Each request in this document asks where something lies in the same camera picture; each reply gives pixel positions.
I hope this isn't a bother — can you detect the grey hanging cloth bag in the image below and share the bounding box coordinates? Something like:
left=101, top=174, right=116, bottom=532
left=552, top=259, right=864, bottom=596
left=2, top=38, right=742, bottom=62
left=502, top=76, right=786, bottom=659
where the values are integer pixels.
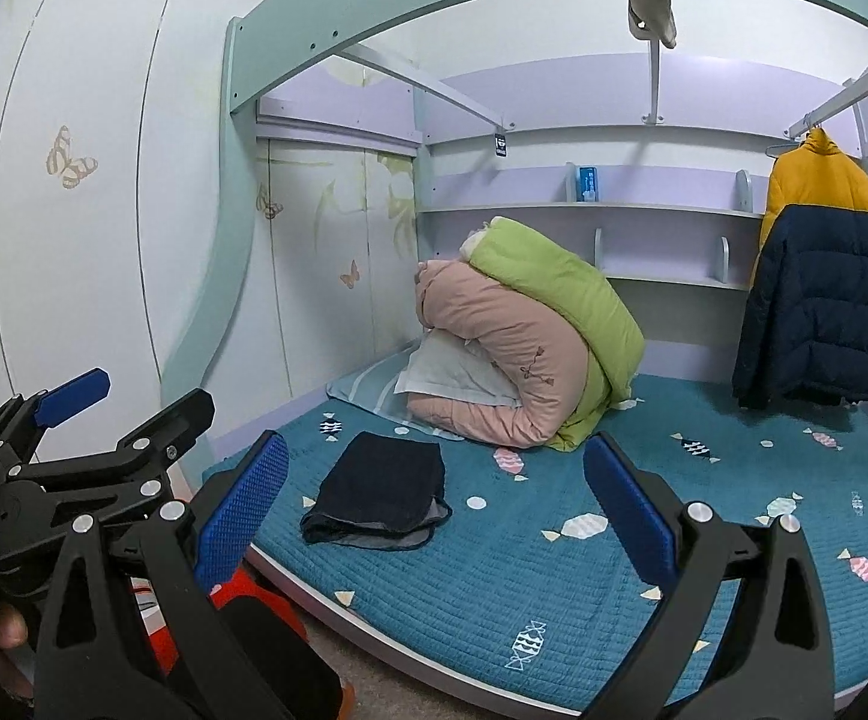
left=626, top=0, right=678, bottom=50

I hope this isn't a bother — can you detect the green quilt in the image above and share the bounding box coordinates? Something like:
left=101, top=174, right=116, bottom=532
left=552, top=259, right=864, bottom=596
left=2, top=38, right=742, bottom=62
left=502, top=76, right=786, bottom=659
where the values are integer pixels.
left=464, top=216, right=646, bottom=452

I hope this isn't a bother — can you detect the teal candy-print bed mat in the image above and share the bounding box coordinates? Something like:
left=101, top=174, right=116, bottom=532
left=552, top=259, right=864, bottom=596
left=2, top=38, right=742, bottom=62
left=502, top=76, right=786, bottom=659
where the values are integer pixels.
left=250, top=371, right=868, bottom=713

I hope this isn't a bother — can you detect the yellow and navy puffer jacket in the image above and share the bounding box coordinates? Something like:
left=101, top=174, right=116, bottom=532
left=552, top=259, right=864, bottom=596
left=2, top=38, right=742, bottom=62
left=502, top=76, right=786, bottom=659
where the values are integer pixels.
left=731, top=127, right=868, bottom=410

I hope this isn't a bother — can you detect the red plastic stool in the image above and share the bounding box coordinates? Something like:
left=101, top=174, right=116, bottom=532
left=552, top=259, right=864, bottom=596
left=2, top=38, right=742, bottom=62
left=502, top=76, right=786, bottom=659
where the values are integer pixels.
left=130, top=566, right=307, bottom=680

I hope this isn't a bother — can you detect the white wardrobe with butterfly decals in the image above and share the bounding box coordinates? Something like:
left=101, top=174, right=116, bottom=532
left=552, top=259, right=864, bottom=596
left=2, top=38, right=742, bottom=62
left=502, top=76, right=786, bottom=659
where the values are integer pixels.
left=0, top=0, right=420, bottom=496

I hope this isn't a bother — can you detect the pink quilt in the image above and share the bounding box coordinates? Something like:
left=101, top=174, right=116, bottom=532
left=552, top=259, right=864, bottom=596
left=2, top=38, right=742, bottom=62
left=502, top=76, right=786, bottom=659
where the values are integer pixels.
left=406, top=260, right=592, bottom=447

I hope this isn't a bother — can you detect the wire clothes hanger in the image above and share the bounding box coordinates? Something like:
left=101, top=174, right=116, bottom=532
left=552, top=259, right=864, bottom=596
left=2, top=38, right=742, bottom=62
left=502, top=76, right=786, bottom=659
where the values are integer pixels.
left=770, top=114, right=828, bottom=158

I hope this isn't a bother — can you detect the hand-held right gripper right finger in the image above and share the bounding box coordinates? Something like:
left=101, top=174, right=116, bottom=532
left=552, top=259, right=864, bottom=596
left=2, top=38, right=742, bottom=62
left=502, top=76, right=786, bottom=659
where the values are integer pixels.
left=579, top=431, right=836, bottom=720

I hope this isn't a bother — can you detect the light blue striped pillow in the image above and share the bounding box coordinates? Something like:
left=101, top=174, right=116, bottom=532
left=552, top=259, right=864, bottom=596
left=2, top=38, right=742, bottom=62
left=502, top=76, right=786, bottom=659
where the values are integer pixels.
left=326, top=341, right=465, bottom=437

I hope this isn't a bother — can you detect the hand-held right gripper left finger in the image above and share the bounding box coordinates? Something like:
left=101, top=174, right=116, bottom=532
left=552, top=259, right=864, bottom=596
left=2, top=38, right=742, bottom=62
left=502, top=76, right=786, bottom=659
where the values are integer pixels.
left=32, top=431, right=292, bottom=720

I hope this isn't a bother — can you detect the dark denim jacket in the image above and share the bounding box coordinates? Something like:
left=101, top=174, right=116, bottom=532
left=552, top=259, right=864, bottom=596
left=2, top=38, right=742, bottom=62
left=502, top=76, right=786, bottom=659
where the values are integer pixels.
left=300, top=431, right=453, bottom=552

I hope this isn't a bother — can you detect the purple wall shelf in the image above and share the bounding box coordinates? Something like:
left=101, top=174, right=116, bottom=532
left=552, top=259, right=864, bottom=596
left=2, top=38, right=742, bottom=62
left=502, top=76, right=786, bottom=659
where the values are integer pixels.
left=415, top=165, right=768, bottom=290

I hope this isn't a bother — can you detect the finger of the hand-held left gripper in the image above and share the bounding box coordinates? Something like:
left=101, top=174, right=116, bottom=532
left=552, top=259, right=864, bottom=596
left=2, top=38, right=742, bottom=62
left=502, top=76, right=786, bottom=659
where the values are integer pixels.
left=0, top=367, right=112, bottom=475
left=25, top=388, right=216, bottom=494

